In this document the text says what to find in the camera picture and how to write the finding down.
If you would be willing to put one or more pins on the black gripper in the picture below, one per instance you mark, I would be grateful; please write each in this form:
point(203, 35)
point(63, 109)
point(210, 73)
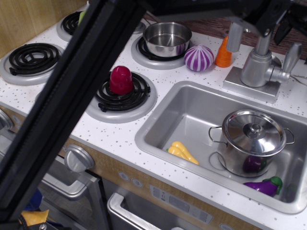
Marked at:
point(295, 18)

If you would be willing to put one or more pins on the silver faucet lever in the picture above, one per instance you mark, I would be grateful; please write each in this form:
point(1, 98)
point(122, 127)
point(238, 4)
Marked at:
point(291, 57)

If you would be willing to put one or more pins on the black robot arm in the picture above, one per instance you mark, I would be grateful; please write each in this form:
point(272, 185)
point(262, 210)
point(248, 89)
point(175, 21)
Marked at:
point(92, 51)

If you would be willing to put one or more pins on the silver toy faucet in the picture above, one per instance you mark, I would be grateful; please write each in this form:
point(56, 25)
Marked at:
point(259, 78)

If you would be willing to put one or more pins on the orange toy carrot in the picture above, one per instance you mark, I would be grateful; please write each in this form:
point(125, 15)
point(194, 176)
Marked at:
point(224, 57)

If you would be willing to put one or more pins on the purple striped toy onion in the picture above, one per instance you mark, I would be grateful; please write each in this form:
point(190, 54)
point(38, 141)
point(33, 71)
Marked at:
point(198, 58)

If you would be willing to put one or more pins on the steel pot with lid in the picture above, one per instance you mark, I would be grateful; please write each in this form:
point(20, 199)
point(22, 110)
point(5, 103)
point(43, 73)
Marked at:
point(249, 141)

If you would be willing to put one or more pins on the small steel saucepan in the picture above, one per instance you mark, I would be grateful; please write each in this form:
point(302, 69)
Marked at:
point(167, 39)

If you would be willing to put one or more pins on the grey toy sink basin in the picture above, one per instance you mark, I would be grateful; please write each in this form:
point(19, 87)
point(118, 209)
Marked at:
point(187, 113)

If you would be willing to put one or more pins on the silver stove knob back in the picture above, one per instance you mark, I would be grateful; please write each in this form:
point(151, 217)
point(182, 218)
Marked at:
point(139, 29)

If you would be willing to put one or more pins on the back right black burner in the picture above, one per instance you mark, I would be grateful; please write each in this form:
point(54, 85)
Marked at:
point(141, 55)

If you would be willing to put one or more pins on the black burner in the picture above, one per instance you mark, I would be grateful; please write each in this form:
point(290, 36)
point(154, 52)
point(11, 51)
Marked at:
point(109, 107)
point(141, 55)
point(68, 25)
point(30, 64)

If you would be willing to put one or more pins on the purple toy eggplant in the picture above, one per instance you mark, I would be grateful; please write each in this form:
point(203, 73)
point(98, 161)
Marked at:
point(271, 186)

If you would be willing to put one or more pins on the yellow toy squash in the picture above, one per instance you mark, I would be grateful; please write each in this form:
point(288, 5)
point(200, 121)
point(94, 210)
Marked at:
point(177, 148)

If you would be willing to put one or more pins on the red toy pepper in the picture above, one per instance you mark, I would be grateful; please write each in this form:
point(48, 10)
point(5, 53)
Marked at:
point(121, 80)

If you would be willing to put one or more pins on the front right black burner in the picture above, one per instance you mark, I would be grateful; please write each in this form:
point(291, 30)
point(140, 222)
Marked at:
point(109, 107)

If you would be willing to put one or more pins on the green toy cutting board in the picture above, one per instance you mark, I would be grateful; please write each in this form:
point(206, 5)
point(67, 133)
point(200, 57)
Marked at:
point(81, 16)

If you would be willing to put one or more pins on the grey control panel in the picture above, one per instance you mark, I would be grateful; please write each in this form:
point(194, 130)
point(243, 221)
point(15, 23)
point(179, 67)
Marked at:
point(181, 205)

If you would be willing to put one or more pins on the back left black burner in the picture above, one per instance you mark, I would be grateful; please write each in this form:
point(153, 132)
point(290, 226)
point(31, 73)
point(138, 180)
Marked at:
point(68, 25)

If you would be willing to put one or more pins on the silver oven knob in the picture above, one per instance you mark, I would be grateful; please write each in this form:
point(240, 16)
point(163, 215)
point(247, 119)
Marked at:
point(77, 159)

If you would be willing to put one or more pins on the front left black burner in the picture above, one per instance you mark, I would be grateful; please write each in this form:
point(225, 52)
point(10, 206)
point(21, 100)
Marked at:
point(30, 64)

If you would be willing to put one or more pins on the silver left edge knob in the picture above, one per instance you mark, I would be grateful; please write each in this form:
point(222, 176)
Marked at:
point(5, 121)

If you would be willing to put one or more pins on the blue object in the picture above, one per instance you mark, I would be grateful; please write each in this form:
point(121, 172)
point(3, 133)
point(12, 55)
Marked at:
point(34, 202)

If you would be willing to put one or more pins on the yellow cloth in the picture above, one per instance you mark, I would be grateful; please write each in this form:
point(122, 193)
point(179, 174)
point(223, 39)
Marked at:
point(35, 217)

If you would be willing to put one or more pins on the silver dishwasher door handle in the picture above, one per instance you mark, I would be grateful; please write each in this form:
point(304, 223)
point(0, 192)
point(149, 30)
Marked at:
point(114, 207)

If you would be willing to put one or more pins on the silver oven door handle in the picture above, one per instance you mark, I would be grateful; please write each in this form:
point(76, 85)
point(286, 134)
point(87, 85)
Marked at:
point(72, 192)

